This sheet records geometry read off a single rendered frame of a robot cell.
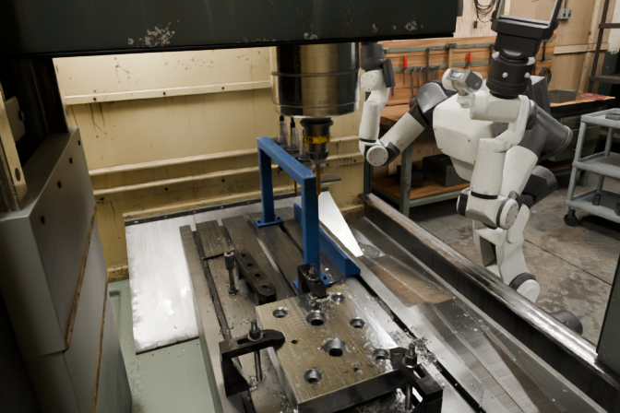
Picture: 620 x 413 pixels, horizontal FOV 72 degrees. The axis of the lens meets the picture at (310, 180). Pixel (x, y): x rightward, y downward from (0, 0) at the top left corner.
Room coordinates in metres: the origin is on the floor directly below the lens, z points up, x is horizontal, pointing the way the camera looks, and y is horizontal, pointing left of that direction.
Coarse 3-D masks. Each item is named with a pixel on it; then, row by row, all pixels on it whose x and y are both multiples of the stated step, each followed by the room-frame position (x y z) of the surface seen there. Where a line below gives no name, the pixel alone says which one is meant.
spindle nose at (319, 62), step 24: (288, 48) 0.72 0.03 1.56; (312, 48) 0.71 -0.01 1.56; (336, 48) 0.71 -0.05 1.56; (360, 48) 0.77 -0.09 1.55; (288, 72) 0.72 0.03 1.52; (312, 72) 0.71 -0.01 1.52; (336, 72) 0.71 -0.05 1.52; (360, 72) 0.77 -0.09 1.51; (288, 96) 0.72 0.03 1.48; (312, 96) 0.71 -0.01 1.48; (336, 96) 0.71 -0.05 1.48; (360, 96) 0.77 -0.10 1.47
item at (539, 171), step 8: (536, 168) 1.46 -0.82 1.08; (544, 168) 1.44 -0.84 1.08; (536, 176) 1.37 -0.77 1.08; (544, 176) 1.42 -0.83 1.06; (552, 176) 1.42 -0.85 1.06; (528, 184) 1.36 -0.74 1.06; (536, 184) 1.37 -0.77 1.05; (544, 184) 1.38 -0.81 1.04; (552, 184) 1.41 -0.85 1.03; (528, 192) 1.36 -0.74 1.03; (536, 192) 1.37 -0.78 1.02; (544, 192) 1.38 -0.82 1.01; (552, 192) 1.42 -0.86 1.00; (536, 200) 1.38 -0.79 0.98
